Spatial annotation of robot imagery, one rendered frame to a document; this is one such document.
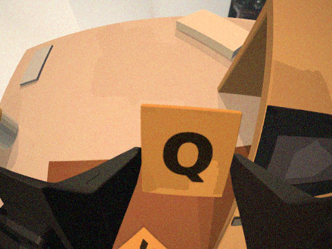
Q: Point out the grey cylinder with orange lid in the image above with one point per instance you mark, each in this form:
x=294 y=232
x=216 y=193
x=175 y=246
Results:
x=9 y=127

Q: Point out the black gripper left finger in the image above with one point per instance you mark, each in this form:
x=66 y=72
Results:
x=85 y=210

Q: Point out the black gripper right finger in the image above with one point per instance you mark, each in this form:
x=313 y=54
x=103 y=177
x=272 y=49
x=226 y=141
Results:
x=275 y=214

